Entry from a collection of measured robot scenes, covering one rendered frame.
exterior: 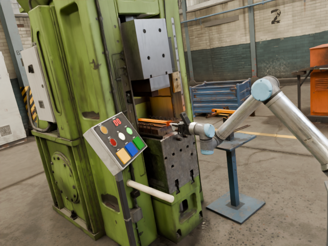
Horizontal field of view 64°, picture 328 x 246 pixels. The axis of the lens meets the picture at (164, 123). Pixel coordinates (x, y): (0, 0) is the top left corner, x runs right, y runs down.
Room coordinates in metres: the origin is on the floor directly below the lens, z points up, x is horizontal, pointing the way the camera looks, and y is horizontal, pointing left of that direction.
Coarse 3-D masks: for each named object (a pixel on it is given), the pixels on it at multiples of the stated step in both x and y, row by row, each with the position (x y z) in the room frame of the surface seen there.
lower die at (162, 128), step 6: (138, 120) 2.21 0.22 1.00; (162, 120) 2.11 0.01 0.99; (138, 126) 2.07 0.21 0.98; (144, 126) 2.04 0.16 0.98; (156, 126) 1.96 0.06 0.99; (162, 126) 1.92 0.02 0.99; (168, 126) 1.97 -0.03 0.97; (150, 132) 1.95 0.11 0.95; (156, 132) 1.90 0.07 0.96; (162, 132) 1.92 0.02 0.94; (168, 132) 1.96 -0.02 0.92
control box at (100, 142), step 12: (108, 120) 1.50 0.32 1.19; (120, 120) 1.58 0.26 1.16; (96, 132) 1.35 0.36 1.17; (108, 132) 1.42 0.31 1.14; (120, 132) 1.49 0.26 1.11; (132, 132) 1.58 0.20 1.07; (96, 144) 1.34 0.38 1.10; (108, 144) 1.35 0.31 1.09; (120, 144) 1.42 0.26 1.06; (144, 144) 1.60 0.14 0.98; (108, 156) 1.32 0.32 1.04; (108, 168) 1.33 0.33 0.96; (120, 168) 1.30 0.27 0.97
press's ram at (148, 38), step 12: (132, 24) 1.87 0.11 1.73; (144, 24) 1.91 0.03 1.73; (156, 24) 1.99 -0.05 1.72; (132, 36) 1.88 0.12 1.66; (144, 36) 1.90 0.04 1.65; (156, 36) 1.98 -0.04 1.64; (132, 48) 1.90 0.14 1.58; (144, 48) 1.89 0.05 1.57; (156, 48) 1.96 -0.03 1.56; (168, 48) 2.05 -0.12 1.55; (132, 60) 1.92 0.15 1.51; (144, 60) 1.88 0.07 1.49; (156, 60) 1.95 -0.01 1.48; (168, 60) 2.04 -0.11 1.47; (132, 72) 1.93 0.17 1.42; (144, 72) 1.86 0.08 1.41; (156, 72) 1.94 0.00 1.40; (168, 72) 2.03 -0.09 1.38
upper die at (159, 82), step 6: (150, 78) 1.89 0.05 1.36; (156, 78) 1.93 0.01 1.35; (162, 78) 1.97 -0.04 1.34; (168, 78) 2.02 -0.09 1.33; (132, 84) 2.03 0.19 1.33; (138, 84) 1.98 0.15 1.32; (144, 84) 1.93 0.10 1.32; (150, 84) 1.89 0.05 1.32; (156, 84) 1.93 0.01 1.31; (162, 84) 1.97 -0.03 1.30; (168, 84) 2.01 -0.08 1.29; (132, 90) 2.04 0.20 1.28; (138, 90) 1.99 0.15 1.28; (144, 90) 1.94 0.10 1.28; (150, 90) 1.89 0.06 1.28
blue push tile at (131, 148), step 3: (129, 144) 1.47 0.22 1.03; (132, 144) 1.49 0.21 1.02; (126, 147) 1.43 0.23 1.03; (129, 147) 1.45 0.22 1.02; (132, 147) 1.47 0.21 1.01; (135, 147) 1.49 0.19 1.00; (129, 150) 1.43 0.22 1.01; (132, 150) 1.45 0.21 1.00; (135, 150) 1.47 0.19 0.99; (129, 153) 1.43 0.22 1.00; (132, 153) 1.43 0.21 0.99; (135, 153) 1.45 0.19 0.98; (132, 156) 1.42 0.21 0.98
